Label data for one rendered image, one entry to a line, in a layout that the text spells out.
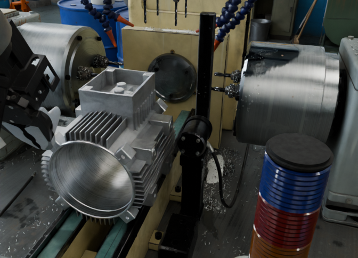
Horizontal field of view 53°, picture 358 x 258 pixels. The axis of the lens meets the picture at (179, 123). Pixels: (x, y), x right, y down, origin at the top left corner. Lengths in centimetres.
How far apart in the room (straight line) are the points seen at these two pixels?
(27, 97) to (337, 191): 67
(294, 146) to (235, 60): 79
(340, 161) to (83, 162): 54
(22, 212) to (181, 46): 58
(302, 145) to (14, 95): 34
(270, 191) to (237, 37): 79
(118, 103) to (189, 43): 43
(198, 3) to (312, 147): 81
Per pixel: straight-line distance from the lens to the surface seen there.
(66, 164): 70
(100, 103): 64
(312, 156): 34
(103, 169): 77
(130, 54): 106
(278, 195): 35
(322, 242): 88
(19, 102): 49
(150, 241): 79
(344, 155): 84
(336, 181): 87
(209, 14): 73
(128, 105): 62
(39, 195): 98
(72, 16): 288
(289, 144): 35
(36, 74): 50
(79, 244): 72
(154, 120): 68
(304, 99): 79
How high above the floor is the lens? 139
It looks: 28 degrees down
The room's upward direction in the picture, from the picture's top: 1 degrees clockwise
